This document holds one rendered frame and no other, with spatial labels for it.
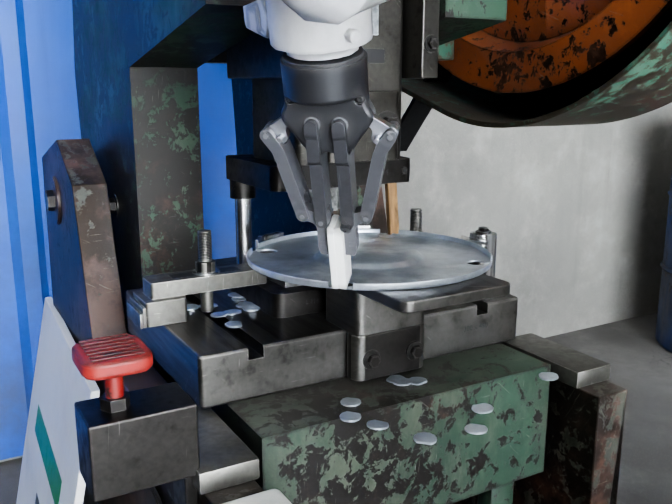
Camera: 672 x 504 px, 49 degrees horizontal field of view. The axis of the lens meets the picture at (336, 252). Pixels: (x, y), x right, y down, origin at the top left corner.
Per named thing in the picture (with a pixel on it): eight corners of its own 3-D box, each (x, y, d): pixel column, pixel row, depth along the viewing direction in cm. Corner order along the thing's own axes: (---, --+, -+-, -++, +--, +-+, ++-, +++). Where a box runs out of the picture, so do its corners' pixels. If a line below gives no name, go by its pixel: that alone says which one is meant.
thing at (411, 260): (496, 240, 99) (496, 234, 98) (486, 299, 71) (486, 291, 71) (289, 230, 105) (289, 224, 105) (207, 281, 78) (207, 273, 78)
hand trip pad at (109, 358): (161, 435, 64) (157, 353, 62) (90, 452, 61) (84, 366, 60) (139, 406, 70) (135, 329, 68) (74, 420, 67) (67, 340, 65)
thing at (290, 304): (411, 296, 99) (411, 274, 98) (276, 319, 89) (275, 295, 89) (349, 270, 113) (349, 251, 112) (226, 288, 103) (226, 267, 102)
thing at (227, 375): (517, 339, 100) (520, 297, 99) (201, 410, 78) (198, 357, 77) (393, 287, 126) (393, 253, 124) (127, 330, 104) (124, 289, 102)
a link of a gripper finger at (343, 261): (340, 214, 73) (347, 214, 73) (345, 273, 77) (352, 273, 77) (333, 229, 71) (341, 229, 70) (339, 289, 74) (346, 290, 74)
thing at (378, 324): (508, 399, 80) (515, 279, 77) (402, 428, 73) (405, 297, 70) (381, 333, 101) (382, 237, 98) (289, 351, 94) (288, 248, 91)
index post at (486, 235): (496, 298, 98) (499, 227, 96) (478, 302, 97) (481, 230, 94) (482, 293, 100) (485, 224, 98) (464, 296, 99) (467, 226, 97)
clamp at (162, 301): (271, 308, 94) (270, 228, 92) (140, 329, 86) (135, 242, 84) (252, 296, 99) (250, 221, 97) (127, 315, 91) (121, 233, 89)
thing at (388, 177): (413, 200, 96) (414, 158, 95) (274, 213, 86) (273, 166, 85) (350, 186, 110) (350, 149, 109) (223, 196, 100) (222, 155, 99)
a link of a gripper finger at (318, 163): (318, 122, 65) (302, 121, 65) (325, 232, 71) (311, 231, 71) (328, 106, 68) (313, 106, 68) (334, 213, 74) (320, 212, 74)
